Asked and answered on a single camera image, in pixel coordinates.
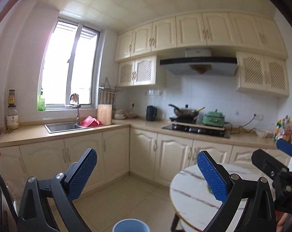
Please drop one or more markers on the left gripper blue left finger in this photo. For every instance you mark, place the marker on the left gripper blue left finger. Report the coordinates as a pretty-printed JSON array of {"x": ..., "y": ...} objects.
[{"x": 78, "y": 174}]

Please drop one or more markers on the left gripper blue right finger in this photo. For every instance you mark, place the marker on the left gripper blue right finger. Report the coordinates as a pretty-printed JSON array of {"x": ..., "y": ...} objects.
[{"x": 214, "y": 174}]

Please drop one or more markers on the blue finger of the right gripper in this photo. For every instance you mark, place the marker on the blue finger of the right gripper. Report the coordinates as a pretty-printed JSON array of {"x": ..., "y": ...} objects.
[
  {"x": 284, "y": 146},
  {"x": 267, "y": 164}
]

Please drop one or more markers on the lower kitchen cabinets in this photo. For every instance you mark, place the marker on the lower kitchen cabinets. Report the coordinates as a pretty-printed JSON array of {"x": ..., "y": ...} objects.
[{"x": 152, "y": 153}]

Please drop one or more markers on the kitchen cabinets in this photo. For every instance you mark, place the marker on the kitchen cabinets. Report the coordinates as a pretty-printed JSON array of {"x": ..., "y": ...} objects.
[
  {"x": 254, "y": 41},
  {"x": 152, "y": 153}
]

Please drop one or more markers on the blue plastic trash bucket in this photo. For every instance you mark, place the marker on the blue plastic trash bucket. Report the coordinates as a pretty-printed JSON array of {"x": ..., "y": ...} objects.
[{"x": 131, "y": 225}]

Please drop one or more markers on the upper kitchen cabinets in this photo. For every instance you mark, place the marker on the upper kitchen cabinets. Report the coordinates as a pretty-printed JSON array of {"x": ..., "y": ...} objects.
[{"x": 254, "y": 41}]

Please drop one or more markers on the person right hand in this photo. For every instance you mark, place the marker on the person right hand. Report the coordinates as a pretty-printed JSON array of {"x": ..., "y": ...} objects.
[{"x": 281, "y": 219}]

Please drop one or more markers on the condiment bottles group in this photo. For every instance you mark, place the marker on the condiment bottles group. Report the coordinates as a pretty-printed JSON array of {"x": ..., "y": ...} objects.
[{"x": 283, "y": 129}]

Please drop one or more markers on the round white marble table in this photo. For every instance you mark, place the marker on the round white marble table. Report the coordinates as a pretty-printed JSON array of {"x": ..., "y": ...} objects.
[{"x": 194, "y": 203}]

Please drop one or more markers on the black gas stove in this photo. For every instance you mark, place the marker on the black gas stove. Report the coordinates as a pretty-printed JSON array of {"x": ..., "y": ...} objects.
[{"x": 190, "y": 125}]

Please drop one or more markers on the steel sink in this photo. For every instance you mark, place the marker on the steel sink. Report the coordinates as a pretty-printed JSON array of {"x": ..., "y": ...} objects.
[{"x": 62, "y": 127}]

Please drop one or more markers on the red plastic basin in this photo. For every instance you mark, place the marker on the red plastic basin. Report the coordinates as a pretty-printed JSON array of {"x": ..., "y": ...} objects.
[{"x": 90, "y": 122}]

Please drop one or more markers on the green electric cooker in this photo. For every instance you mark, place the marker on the green electric cooker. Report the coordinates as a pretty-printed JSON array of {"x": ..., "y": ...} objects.
[{"x": 214, "y": 118}]

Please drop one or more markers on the black wok with lid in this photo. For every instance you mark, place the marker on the black wok with lid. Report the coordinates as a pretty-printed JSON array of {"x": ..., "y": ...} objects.
[{"x": 186, "y": 112}]

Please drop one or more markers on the wooden cutting board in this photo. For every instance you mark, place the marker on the wooden cutting board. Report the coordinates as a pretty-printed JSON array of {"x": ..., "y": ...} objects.
[{"x": 104, "y": 114}]

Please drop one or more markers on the sink faucet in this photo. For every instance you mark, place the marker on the sink faucet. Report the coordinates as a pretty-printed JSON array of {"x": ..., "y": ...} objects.
[{"x": 75, "y": 106}]

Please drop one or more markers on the stacked white bowls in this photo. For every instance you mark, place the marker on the stacked white bowls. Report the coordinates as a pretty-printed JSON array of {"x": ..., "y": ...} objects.
[{"x": 119, "y": 114}]

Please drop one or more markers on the green dish soap bottle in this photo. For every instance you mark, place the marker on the green dish soap bottle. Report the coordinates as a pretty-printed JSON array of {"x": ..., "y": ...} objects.
[{"x": 41, "y": 106}]

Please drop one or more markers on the large glass jar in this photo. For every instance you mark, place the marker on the large glass jar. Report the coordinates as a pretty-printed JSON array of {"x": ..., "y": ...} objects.
[{"x": 12, "y": 121}]

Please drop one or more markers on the hanging utensil rack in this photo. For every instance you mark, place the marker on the hanging utensil rack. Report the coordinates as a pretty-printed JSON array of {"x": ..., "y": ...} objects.
[{"x": 107, "y": 94}]

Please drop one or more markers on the black electric kettle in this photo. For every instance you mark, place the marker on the black electric kettle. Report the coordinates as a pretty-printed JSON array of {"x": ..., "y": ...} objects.
[{"x": 151, "y": 113}]

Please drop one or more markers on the sauce bottle yellow label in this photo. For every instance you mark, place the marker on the sauce bottle yellow label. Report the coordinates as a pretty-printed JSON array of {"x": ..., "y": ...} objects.
[{"x": 11, "y": 97}]

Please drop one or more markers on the window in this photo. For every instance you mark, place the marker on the window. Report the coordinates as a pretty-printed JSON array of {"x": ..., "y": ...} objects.
[{"x": 68, "y": 70}]

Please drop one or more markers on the range hood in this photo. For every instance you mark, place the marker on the range hood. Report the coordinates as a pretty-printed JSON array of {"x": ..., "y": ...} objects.
[{"x": 200, "y": 62}]

